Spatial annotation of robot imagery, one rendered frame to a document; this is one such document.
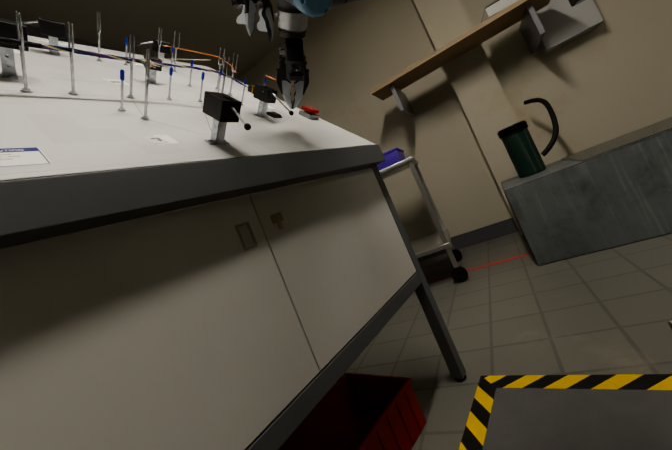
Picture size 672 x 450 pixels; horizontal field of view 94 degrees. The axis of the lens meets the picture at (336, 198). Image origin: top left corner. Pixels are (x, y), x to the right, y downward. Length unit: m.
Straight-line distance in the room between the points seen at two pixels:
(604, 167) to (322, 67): 2.49
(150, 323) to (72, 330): 0.09
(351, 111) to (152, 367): 2.91
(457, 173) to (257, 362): 2.56
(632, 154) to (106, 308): 2.07
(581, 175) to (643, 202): 0.28
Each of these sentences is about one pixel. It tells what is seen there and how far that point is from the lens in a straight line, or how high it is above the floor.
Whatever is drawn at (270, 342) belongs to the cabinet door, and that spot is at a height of 0.51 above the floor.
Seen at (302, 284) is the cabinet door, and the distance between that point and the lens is 0.71.
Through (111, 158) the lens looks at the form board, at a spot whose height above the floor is 0.90.
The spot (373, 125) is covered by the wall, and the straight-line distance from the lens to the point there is 3.12.
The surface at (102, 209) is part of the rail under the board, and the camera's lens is 0.52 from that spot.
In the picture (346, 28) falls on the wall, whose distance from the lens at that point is 3.43.
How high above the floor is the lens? 0.68
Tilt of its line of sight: 4 degrees up
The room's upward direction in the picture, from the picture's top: 23 degrees counter-clockwise
